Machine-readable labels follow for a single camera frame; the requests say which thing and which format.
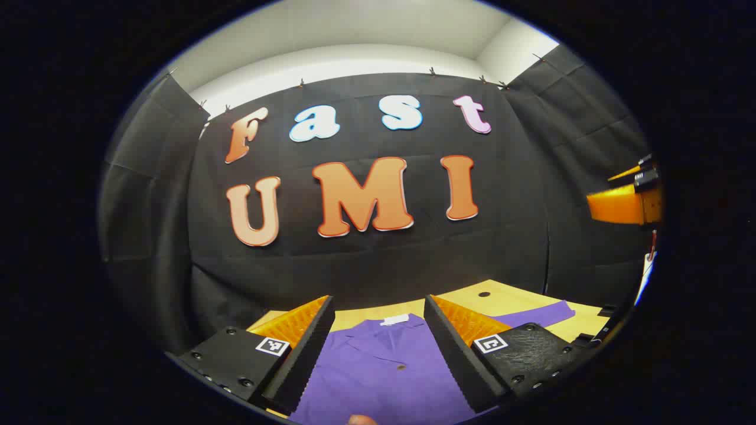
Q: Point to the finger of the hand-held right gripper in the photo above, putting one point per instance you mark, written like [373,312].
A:
[620,205]
[647,174]

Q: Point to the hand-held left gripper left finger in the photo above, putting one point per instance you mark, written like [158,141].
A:
[307,354]

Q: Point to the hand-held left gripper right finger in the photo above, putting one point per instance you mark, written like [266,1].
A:
[455,360]

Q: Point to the purple button shirt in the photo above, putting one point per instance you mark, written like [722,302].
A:
[384,378]

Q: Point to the small red object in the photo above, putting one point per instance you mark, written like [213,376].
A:
[651,248]

